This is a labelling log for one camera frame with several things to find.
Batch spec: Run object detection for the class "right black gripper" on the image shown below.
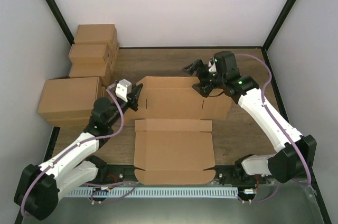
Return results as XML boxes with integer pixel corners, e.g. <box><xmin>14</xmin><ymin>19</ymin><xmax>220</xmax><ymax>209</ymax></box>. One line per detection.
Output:
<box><xmin>183</xmin><ymin>60</ymin><xmax>226</xmax><ymax>97</ymax></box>

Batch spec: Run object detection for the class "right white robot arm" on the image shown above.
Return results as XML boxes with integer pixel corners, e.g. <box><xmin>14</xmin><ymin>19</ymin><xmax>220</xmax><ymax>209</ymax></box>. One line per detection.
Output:
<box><xmin>182</xmin><ymin>51</ymin><xmax>317</xmax><ymax>186</ymax></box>

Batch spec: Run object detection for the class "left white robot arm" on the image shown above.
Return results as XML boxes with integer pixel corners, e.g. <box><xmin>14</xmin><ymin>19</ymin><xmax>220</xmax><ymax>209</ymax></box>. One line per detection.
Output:
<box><xmin>14</xmin><ymin>79</ymin><xmax>143</xmax><ymax>220</ymax></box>

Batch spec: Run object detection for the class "large front cardboard box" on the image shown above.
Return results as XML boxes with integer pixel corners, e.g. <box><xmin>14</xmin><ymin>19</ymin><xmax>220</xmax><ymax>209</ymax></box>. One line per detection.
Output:
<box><xmin>37</xmin><ymin>77</ymin><xmax>104</xmax><ymax>120</ymax></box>

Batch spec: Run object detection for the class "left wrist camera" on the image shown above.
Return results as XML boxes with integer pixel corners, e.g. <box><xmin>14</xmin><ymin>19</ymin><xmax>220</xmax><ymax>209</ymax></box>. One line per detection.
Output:
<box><xmin>115</xmin><ymin>79</ymin><xmax>132</xmax><ymax>102</ymax></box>

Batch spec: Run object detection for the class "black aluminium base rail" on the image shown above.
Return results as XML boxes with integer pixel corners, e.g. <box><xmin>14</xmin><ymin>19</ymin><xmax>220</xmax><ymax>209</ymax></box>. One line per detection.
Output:
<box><xmin>102</xmin><ymin>164</ymin><xmax>267</xmax><ymax>185</ymax></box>

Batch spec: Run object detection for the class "light blue slotted cable duct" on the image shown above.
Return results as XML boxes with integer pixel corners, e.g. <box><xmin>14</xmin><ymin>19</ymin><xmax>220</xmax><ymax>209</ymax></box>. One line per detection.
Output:
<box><xmin>66</xmin><ymin>187</ymin><xmax>238</xmax><ymax>199</ymax></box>

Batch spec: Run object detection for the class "right black frame post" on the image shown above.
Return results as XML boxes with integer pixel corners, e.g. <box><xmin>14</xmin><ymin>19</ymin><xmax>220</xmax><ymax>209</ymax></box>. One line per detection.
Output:
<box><xmin>262</xmin><ymin>0</ymin><xmax>297</xmax><ymax>51</ymax></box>

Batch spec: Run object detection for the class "black frame post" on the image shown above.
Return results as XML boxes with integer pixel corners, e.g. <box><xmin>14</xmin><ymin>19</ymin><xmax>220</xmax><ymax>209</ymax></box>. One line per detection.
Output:
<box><xmin>45</xmin><ymin>0</ymin><xmax>74</xmax><ymax>45</ymax></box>
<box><xmin>262</xmin><ymin>0</ymin><xmax>297</xmax><ymax>51</ymax></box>

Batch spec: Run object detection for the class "left black frame post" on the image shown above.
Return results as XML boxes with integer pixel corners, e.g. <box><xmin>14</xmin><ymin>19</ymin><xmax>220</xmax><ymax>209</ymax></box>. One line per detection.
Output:
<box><xmin>45</xmin><ymin>0</ymin><xmax>74</xmax><ymax>45</ymax></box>

